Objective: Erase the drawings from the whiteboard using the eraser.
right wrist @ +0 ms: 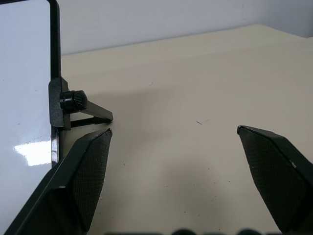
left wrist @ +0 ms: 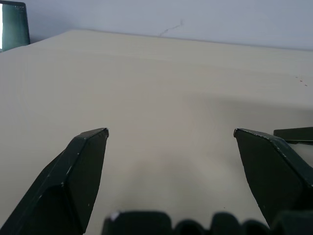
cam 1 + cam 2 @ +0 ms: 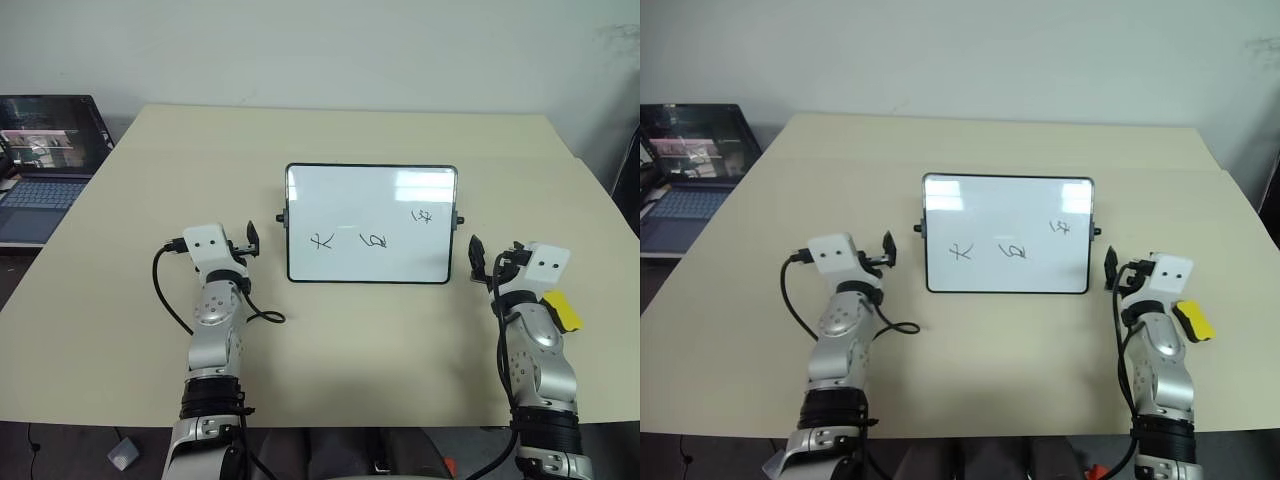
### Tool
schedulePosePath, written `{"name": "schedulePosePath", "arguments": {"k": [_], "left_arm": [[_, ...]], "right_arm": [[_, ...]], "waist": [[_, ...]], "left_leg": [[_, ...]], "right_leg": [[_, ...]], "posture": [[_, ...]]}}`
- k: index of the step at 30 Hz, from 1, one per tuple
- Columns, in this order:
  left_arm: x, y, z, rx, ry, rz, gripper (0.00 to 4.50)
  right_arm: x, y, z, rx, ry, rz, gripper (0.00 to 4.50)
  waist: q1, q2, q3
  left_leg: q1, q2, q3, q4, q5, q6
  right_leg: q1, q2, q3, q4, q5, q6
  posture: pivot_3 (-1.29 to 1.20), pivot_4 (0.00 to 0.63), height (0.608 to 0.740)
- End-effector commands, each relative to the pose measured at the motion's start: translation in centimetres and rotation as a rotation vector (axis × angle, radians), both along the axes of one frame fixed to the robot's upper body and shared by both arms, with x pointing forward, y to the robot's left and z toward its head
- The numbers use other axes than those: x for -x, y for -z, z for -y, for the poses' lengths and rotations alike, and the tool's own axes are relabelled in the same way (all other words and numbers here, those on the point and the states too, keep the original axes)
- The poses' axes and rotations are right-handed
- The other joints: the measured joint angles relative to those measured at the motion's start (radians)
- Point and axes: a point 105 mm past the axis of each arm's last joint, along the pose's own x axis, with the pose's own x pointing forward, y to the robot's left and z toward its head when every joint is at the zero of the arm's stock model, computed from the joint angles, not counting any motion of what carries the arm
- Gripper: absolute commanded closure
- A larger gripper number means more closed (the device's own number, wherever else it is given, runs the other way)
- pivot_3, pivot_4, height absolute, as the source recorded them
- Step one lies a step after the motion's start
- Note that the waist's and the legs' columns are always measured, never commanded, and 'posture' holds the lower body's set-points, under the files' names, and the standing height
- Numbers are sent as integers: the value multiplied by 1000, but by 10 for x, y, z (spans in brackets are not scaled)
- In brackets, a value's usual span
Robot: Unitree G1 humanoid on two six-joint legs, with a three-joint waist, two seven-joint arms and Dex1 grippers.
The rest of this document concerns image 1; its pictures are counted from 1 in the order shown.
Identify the small whiteboard with black stand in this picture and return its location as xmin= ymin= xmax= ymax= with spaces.
xmin=0 ymin=0 xmax=114 ymax=169

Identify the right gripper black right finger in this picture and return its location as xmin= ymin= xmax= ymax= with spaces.
xmin=236 ymin=125 xmax=313 ymax=235

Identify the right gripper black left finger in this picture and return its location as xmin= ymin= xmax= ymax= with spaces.
xmin=0 ymin=128 xmax=113 ymax=235

